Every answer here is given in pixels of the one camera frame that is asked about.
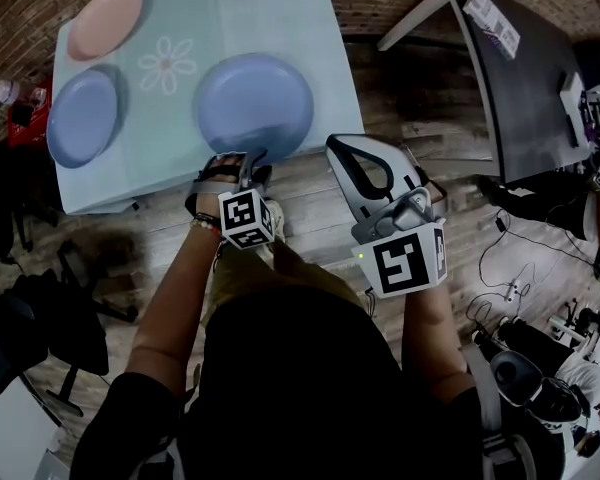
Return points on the person's right forearm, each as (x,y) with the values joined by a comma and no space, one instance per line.
(430,328)

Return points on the person's khaki trousers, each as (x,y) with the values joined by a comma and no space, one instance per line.
(290,278)

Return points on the white power strip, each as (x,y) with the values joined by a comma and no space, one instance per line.
(511,289)

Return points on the clear bottle with pale cap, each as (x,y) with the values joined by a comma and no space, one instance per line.
(5,92)

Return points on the black phone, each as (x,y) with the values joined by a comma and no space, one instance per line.
(22,115)

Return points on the person's left forearm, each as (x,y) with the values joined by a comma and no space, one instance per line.
(170,308)

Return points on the black office chair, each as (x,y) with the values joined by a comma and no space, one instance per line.
(15,203)
(70,328)

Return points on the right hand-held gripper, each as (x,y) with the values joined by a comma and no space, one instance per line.
(400,263)

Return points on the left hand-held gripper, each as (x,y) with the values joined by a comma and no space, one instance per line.
(240,213)

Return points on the black power adapter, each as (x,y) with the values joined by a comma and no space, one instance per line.
(501,224)

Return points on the light blue flower-print tablecloth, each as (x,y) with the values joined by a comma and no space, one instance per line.
(260,23)

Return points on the person's black shirt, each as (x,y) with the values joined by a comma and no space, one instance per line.
(300,398)

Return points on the beige sneaker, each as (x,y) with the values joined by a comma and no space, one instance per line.
(278,218)

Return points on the dark desk with white frame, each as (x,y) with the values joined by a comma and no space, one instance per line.
(525,93)

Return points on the person's left hand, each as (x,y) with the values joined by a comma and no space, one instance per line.
(227,160)

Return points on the black wristband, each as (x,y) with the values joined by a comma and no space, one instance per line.
(206,217)

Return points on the red box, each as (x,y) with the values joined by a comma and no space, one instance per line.
(35,128)

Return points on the blue big plate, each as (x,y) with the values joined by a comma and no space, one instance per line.
(82,118)
(255,98)

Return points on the white printed carton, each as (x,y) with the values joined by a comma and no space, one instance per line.
(492,25)

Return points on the white flat box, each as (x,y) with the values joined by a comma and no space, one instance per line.
(574,108)

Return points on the pink big plate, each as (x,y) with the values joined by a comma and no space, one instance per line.
(105,23)

